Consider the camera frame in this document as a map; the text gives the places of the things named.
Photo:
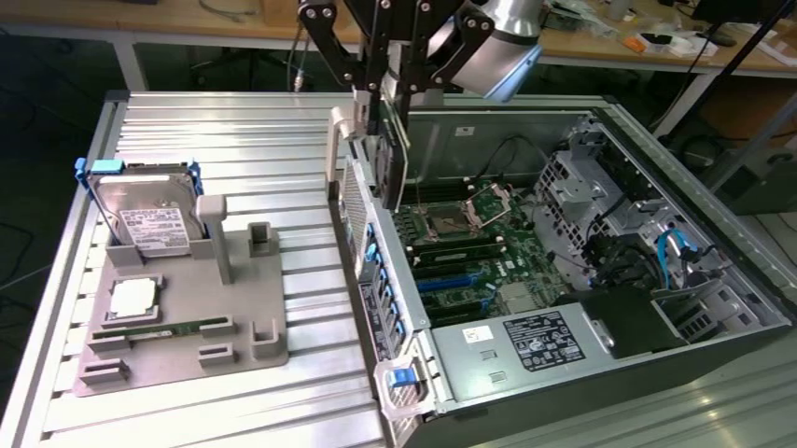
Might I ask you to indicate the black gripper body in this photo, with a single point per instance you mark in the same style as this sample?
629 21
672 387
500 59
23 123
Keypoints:
398 11

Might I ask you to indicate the graphics card green board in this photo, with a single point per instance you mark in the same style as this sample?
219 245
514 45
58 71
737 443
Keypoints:
393 158

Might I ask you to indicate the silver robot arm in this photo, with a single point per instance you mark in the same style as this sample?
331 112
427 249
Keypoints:
505 42

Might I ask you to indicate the wooden desk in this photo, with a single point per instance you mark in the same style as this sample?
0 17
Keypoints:
592 51

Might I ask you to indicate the metal socket cover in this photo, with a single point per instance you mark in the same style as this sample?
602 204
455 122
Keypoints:
492 203

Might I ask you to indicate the metal disk bay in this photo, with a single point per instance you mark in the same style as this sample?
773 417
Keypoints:
580 186

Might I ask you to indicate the CPU socket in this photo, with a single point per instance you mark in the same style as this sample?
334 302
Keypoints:
449 224

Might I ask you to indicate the black tripod pole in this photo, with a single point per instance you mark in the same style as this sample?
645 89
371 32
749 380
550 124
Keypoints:
741 51

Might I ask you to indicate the blue disk caddy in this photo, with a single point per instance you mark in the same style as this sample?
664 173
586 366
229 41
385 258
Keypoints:
106 166

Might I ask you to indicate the silver hard disk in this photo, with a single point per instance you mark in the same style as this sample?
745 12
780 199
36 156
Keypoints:
150 219

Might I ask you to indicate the black RAM stick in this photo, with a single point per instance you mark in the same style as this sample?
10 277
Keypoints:
457 257

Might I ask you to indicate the green motherboard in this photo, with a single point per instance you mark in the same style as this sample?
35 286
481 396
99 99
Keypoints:
529 266

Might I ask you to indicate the blue expansion slot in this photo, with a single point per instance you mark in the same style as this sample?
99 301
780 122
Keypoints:
449 283

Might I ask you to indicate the black box device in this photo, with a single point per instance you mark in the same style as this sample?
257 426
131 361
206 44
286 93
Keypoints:
756 186

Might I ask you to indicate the silver chipset heat sink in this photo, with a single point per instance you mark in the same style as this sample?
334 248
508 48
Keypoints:
518 298

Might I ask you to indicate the silver CPU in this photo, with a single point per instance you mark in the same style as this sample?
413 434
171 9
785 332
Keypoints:
134 298

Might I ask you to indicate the green RAM stick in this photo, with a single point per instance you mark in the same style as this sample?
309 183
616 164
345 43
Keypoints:
168 329

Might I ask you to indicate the grey power supply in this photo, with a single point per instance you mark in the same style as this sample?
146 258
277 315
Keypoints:
498 359

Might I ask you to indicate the grey parts rack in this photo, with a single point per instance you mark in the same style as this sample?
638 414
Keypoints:
187 354

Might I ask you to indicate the blue case latch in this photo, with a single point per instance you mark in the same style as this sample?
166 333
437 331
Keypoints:
402 377

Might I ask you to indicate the black grey PC case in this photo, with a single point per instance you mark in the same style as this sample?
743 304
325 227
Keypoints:
685 373

